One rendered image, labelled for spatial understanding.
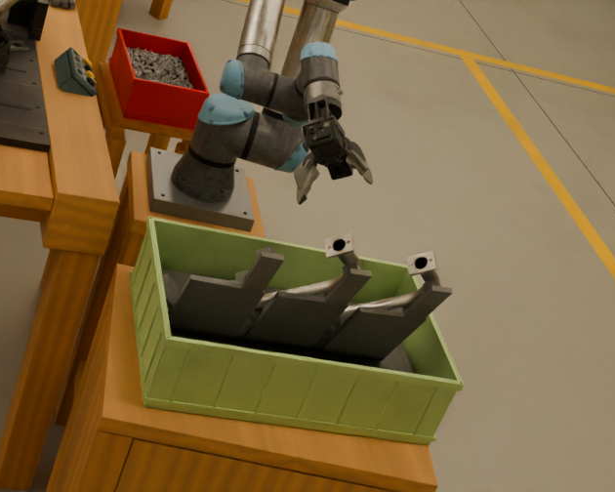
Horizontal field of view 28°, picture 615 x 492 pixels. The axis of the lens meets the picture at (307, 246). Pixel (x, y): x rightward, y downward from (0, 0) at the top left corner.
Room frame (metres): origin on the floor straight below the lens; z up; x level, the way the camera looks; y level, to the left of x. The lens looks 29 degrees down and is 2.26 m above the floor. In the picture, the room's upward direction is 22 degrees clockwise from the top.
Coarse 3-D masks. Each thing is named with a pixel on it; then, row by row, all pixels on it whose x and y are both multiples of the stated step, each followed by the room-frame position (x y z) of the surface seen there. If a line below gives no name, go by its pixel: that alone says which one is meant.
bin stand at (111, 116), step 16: (96, 80) 3.16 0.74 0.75; (112, 80) 3.09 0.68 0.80; (112, 96) 3.00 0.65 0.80; (112, 112) 2.91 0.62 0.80; (112, 128) 2.88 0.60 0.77; (128, 128) 2.90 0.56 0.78; (144, 128) 2.91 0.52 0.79; (160, 128) 2.93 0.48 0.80; (176, 128) 2.96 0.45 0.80; (112, 144) 2.89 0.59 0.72; (160, 144) 3.23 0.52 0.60; (112, 160) 2.89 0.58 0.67; (48, 256) 3.17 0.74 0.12
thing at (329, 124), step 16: (320, 96) 2.24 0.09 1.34; (320, 112) 2.23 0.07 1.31; (336, 112) 2.26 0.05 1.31; (304, 128) 2.19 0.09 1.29; (320, 128) 2.17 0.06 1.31; (336, 128) 2.19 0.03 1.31; (304, 144) 2.15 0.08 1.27; (320, 144) 2.15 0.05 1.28; (336, 144) 2.16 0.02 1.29; (320, 160) 2.18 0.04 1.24; (336, 160) 2.19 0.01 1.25
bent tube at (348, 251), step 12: (324, 240) 2.02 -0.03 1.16; (336, 240) 2.02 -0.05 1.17; (348, 240) 2.01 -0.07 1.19; (336, 252) 1.99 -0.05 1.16; (348, 252) 1.99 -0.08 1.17; (348, 264) 2.02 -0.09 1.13; (360, 264) 2.05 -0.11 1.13; (300, 288) 2.08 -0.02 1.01; (312, 288) 2.07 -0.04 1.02; (324, 288) 2.07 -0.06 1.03; (264, 300) 2.06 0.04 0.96
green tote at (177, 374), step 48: (144, 240) 2.18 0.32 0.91; (192, 240) 2.23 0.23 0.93; (240, 240) 2.27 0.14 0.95; (144, 288) 2.07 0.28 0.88; (288, 288) 2.33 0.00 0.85; (384, 288) 2.41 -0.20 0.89; (144, 336) 1.96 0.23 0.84; (432, 336) 2.21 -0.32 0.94; (144, 384) 1.86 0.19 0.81; (192, 384) 1.85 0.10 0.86; (240, 384) 1.89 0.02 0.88; (288, 384) 1.92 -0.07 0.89; (336, 384) 1.96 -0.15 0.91; (384, 384) 2.00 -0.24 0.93; (432, 384) 2.03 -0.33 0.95; (384, 432) 2.01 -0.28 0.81; (432, 432) 2.05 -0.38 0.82
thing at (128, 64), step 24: (120, 48) 3.11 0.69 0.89; (144, 48) 3.21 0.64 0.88; (168, 48) 3.24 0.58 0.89; (120, 72) 3.04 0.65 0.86; (144, 72) 3.04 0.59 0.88; (168, 72) 3.12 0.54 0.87; (192, 72) 3.14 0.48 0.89; (120, 96) 2.97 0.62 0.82; (144, 96) 2.92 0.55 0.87; (168, 96) 2.95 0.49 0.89; (192, 96) 2.97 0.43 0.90; (144, 120) 2.93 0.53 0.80; (168, 120) 2.95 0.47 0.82; (192, 120) 2.99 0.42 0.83
